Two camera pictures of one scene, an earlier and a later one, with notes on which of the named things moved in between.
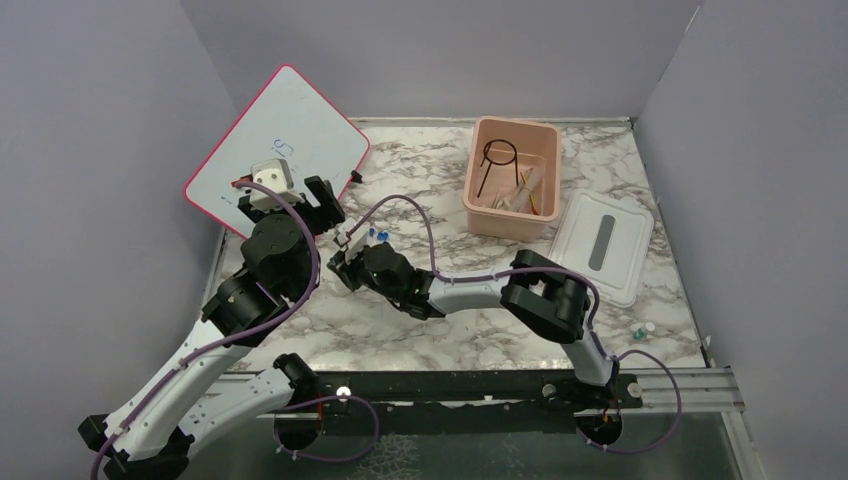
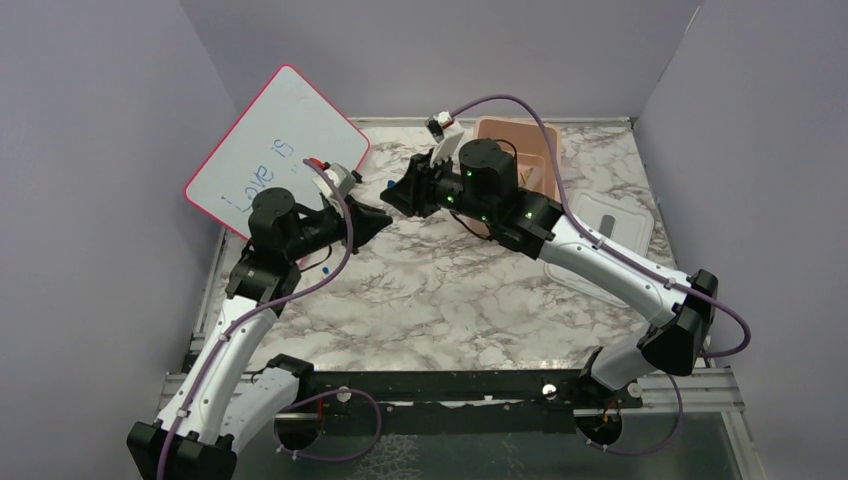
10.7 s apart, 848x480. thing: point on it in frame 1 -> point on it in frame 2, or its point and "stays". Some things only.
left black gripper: (328, 213) -> (366, 223)
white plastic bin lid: (606, 241) stays
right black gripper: (345, 269) -> (411, 195)
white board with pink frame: (287, 120) stays
